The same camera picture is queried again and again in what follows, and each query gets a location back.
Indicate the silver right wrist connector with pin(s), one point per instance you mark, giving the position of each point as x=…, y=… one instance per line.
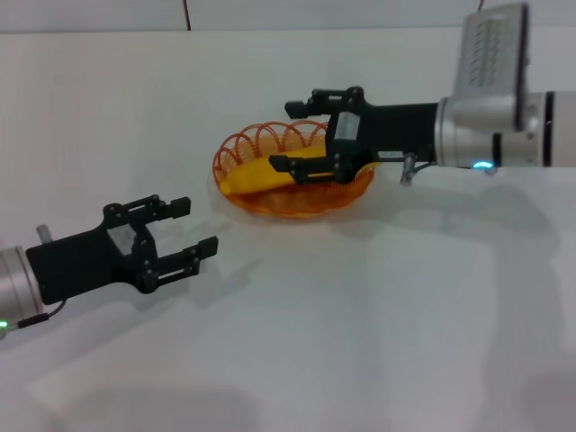
x=408, y=168

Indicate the yellow banana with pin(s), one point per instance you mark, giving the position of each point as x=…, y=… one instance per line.
x=256, y=177

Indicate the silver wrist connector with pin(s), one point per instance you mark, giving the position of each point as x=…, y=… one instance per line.
x=44, y=234
x=408, y=168

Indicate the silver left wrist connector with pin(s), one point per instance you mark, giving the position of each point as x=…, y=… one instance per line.
x=44, y=234

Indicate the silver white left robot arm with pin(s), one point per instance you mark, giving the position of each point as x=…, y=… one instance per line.
x=15, y=283

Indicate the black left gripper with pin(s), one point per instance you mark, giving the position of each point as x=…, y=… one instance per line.
x=76, y=265

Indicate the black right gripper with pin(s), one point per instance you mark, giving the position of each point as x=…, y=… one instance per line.
x=396, y=128

